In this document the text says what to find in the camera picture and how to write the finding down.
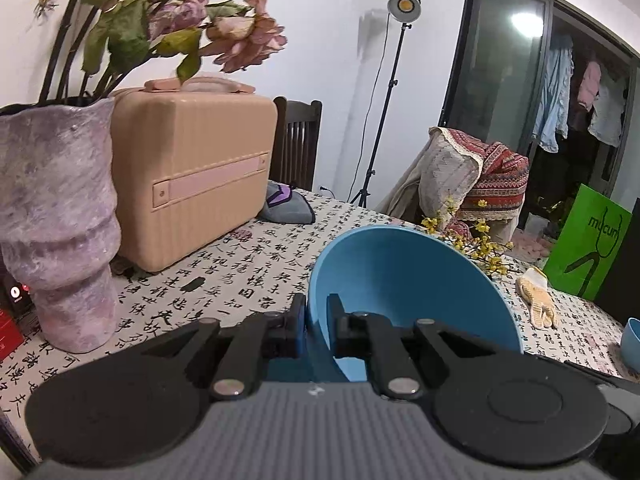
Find yellow flower branches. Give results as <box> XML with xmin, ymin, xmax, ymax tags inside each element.
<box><xmin>420</xmin><ymin>197</ymin><xmax>516</xmax><ymax>276</ymax></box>

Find green paper bag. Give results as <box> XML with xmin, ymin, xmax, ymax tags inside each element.
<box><xmin>542</xmin><ymin>183</ymin><xmax>633</xmax><ymax>302</ymax></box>

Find calligraphy print tablecloth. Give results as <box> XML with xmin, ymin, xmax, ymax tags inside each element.
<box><xmin>0</xmin><ymin>180</ymin><xmax>640</xmax><ymax>411</ymax></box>

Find beige covered armchair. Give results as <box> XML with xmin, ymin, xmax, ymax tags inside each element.
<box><xmin>377</xmin><ymin>140</ymin><xmax>521</xmax><ymax>246</ymax></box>

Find purple textured vase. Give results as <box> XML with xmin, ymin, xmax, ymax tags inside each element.
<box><xmin>0</xmin><ymin>97</ymin><xmax>123</xmax><ymax>353</ymax></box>

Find dried pink roses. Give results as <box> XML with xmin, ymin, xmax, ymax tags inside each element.
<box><xmin>0</xmin><ymin>0</ymin><xmax>288</xmax><ymax>106</ymax></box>

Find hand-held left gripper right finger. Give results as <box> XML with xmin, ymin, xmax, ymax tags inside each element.
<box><xmin>327</xmin><ymin>292</ymin><xmax>496</xmax><ymax>401</ymax></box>

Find yellow dotted work glove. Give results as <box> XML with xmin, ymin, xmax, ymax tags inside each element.
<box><xmin>516</xmin><ymin>267</ymin><xmax>557</xmax><ymax>330</ymax></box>

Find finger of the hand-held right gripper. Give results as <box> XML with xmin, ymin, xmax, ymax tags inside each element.
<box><xmin>565</xmin><ymin>358</ymin><xmax>640</xmax><ymax>393</ymax></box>

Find grey quilted cushion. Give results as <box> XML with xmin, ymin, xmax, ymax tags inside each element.
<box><xmin>420</xmin><ymin>132</ymin><xmax>483</xmax><ymax>218</ymax></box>

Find hanging pink garment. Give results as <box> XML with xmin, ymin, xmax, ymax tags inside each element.
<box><xmin>576</xmin><ymin>60</ymin><xmax>602</xmax><ymax>106</ymax></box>

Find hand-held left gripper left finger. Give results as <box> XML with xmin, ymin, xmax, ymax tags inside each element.
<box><xmin>142</xmin><ymin>292</ymin><xmax>308</xmax><ymax>401</ymax></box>

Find dark wooden chair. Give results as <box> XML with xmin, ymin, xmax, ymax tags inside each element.
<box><xmin>272</xmin><ymin>96</ymin><xmax>323</xmax><ymax>193</ymax></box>

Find grey purple cloth pouch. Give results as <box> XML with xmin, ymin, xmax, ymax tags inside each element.
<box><xmin>257</xmin><ymin>181</ymin><xmax>316</xmax><ymax>224</ymax></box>

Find black sliding glass door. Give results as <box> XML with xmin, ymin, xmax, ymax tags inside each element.
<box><xmin>440</xmin><ymin>0</ymin><xmax>640</xmax><ymax>241</ymax></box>

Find hanging blue shirt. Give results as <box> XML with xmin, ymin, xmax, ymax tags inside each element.
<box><xmin>531</xmin><ymin>35</ymin><xmax>575</xmax><ymax>153</ymax></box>

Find beige hard suitcase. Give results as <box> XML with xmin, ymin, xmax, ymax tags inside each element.
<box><xmin>109</xmin><ymin>76</ymin><xmax>278</xmax><ymax>273</ymax></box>

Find black smartphone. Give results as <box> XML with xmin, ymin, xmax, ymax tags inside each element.
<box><xmin>0</xmin><ymin>270</ymin><xmax>38</xmax><ymax>321</ymax></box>

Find hanging white garment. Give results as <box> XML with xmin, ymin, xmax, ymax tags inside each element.
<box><xmin>587</xmin><ymin>67</ymin><xmax>628</xmax><ymax>147</ymax></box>

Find red box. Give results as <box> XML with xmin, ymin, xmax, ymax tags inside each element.
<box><xmin>0</xmin><ymin>307</ymin><xmax>26</xmax><ymax>361</ymax></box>

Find studio light on stand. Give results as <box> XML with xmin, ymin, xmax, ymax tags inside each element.
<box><xmin>347</xmin><ymin>0</ymin><xmax>422</xmax><ymax>208</ymax></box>

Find blue bowl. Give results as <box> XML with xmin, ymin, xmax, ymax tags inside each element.
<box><xmin>620</xmin><ymin>317</ymin><xmax>640</xmax><ymax>378</ymax></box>
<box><xmin>265</xmin><ymin>225</ymin><xmax>523</xmax><ymax>383</ymax></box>

